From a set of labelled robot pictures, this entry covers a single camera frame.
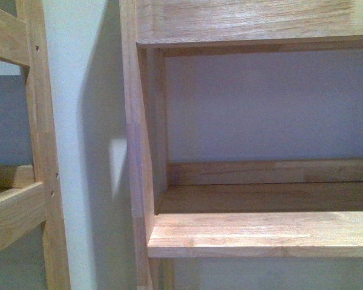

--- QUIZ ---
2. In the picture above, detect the right wooden shelf unit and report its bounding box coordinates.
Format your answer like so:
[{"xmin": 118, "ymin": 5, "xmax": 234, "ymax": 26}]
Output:
[{"xmin": 120, "ymin": 1, "xmax": 363, "ymax": 289}]

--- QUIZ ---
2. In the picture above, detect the wooden shelf unit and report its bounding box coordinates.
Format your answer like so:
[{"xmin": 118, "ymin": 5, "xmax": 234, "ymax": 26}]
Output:
[
  {"xmin": 0, "ymin": 1, "xmax": 71, "ymax": 289},
  {"xmin": 120, "ymin": 1, "xmax": 363, "ymax": 289}
]

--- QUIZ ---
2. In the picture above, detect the left wooden shelf unit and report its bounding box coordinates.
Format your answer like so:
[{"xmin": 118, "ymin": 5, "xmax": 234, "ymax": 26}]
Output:
[{"xmin": 0, "ymin": 1, "xmax": 71, "ymax": 289}]

